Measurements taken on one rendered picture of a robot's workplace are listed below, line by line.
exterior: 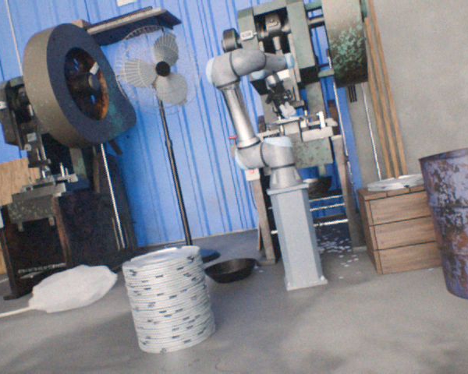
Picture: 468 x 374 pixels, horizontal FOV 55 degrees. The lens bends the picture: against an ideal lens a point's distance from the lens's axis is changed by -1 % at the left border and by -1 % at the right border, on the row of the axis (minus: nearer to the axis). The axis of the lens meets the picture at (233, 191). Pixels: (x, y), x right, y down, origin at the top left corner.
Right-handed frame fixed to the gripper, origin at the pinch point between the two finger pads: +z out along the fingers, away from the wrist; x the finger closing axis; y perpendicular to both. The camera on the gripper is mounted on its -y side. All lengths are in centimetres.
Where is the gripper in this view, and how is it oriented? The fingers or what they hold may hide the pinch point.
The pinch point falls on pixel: (287, 117)
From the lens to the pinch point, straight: 256.2
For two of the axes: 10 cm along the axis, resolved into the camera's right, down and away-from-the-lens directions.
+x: 7.1, -5.0, 4.9
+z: 4.5, 8.6, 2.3
